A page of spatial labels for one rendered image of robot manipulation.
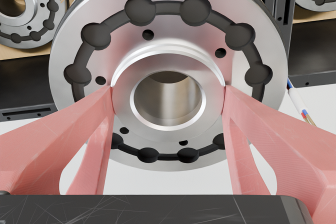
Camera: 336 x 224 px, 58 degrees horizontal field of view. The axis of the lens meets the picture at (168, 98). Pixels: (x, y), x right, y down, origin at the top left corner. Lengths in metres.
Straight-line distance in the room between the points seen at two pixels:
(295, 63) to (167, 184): 0.49
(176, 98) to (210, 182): 0.59
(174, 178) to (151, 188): 0.06
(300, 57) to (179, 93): 0.18
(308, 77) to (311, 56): 0.03
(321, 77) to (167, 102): 0.18
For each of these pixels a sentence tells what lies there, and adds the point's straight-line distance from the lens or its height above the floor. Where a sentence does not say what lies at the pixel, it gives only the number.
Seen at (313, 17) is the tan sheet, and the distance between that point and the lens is 0.38.
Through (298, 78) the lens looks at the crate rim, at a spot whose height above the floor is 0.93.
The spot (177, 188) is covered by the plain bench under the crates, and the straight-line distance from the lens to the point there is 0.74.
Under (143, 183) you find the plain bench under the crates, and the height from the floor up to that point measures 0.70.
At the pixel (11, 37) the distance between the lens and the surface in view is 0.35.
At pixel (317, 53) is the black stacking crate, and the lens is 0.32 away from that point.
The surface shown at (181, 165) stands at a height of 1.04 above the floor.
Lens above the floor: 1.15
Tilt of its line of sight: 54 degrees down
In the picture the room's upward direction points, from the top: 177 degrees clockwise
